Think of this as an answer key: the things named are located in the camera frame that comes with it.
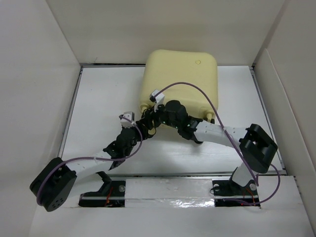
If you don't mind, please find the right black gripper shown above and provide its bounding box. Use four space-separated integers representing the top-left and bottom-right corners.
140 99 180 129

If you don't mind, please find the yellow hard-shell suitcase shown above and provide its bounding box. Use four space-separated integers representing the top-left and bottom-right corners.
139 49 218 121

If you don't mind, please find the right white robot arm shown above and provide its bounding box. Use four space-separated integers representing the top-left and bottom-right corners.
141 100 278 194

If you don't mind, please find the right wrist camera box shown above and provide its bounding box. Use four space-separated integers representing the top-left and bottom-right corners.
150 89 165 112

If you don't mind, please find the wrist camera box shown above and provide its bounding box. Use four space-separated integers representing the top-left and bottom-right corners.
119 111 135 128
150 89 165 112

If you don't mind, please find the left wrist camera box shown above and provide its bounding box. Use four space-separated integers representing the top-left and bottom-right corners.
119 111 135 128

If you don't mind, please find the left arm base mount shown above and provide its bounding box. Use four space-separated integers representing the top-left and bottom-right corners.
79 180 126 208

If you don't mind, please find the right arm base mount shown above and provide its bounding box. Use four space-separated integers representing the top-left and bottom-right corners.
210 180 259 207

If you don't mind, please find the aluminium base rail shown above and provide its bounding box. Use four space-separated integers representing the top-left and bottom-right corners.
79 175 296 202

